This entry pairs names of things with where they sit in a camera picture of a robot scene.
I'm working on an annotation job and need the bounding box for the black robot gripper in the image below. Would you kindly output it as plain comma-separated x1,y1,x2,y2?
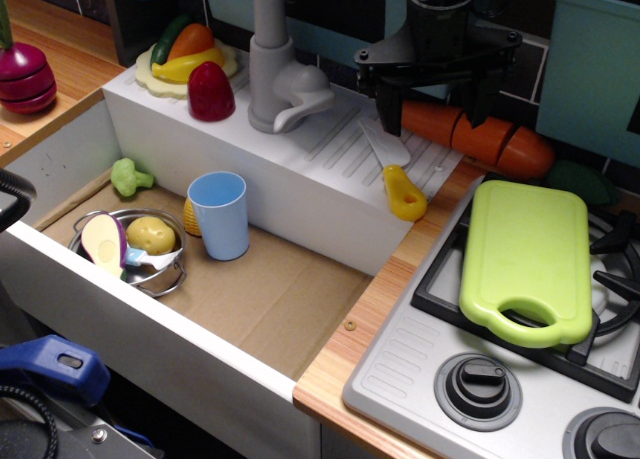
354,25,523,137

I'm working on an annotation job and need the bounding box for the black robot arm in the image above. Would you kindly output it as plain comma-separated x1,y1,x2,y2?
354,0,522,136

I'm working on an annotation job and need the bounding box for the green plastic cutting board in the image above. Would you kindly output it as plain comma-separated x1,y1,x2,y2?
459,180,593,348

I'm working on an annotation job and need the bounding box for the orange toy carrot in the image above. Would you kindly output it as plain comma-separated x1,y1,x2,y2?
402,100,556,181

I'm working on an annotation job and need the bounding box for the teal plastic bin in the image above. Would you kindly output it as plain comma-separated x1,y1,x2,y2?
536,0,639,167

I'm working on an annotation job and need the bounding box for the grey toy faucet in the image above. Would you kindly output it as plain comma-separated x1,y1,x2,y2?
248,0,336,134

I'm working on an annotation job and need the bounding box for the dark green toy vegetable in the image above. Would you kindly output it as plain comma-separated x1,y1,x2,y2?
544,160,619,206

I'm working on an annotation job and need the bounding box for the red toy pepper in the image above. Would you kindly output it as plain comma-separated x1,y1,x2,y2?
187,61,236,122

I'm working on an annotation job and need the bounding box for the light blue plastic cup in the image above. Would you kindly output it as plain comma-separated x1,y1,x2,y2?
187,171,249,261

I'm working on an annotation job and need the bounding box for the orange toy pepper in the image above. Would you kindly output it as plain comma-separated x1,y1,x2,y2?
167,23,215,61

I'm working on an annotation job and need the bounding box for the yellow toy banana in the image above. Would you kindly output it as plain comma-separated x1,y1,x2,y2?
151,47,225,83

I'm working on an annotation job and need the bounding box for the black stove grate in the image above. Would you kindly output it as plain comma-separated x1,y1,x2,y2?
411,206,639,403

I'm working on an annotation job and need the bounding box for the yellow toy corn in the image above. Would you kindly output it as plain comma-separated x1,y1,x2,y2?
183,198,202,237

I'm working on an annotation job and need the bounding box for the green toy cucumber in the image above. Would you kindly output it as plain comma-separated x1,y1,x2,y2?
149,14,192,67

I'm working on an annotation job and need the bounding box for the white toy sink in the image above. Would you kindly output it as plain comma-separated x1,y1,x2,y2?
0,48,466,459

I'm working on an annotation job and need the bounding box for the cream toy plate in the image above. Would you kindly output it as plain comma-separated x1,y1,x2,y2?
135,40,238,99

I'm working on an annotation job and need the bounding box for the grey toy stove top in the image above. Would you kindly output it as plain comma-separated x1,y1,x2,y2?
342,196,639,458

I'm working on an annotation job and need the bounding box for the black stove knob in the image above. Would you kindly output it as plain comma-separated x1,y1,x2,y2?
434,353,523,432
562,407,639,459

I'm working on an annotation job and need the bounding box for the yellow toy potato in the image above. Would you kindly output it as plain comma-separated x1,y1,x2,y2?
126,216,176,255

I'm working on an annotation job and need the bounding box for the green toy broccoli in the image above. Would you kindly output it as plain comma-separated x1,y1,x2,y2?
111,158,155,198

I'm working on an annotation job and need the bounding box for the blue white toy spatula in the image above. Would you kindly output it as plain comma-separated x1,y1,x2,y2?
125,247,181,271

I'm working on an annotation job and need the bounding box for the small metal pot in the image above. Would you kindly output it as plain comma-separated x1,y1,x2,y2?
69,209,187,298

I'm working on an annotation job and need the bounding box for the toy eggplant half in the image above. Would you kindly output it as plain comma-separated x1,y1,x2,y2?
80,213,127,279

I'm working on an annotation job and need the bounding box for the purple toy onion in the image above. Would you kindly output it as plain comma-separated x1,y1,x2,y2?
0,0,58,115

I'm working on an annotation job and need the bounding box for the blue clamp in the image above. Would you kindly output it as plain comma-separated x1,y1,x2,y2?
1,335,111,407

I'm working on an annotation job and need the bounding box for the toy knife yellow handle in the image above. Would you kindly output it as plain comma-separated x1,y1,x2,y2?
358,117,427,222

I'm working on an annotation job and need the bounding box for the black cable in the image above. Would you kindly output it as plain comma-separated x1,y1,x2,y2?
0,384,60,459

